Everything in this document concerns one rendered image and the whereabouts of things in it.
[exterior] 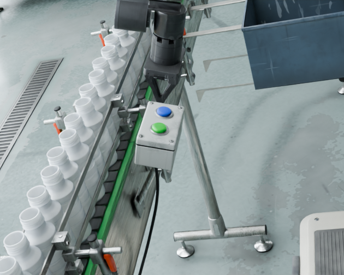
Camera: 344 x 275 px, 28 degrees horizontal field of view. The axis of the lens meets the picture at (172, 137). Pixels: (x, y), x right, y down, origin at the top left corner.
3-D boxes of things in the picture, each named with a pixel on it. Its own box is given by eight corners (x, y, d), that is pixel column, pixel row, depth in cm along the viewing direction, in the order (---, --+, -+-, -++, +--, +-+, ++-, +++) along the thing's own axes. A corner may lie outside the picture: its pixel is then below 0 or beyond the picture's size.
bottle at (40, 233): (79, 267, 128) (49, 199, 119) (73, 291, 123) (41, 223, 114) (49, 270, 129) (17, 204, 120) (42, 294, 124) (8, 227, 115)
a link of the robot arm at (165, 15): (186, 11, 120) (188, -3, 125) (147, 6, 120) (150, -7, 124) (182, 46, 124) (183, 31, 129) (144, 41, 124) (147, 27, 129)
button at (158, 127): (153, 125, 141) (153, 120, 140) (167, 128, 141) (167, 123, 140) (150, 134, 138) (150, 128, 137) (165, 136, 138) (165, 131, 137)
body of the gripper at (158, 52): (142, 77, 126) (145, 41, 122) (152, 51, 134) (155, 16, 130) (177, 83, 126) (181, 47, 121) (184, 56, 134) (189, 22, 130)
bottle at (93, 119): (122, 154, 155) (100, 93, 146) (111, 171, 151) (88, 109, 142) (100, 154, 158) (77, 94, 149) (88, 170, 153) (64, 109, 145)
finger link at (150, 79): (141, 105, 133) (144, 64, 128) (147, 86, 139) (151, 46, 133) (175, 111, 133) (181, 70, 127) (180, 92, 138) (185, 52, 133)
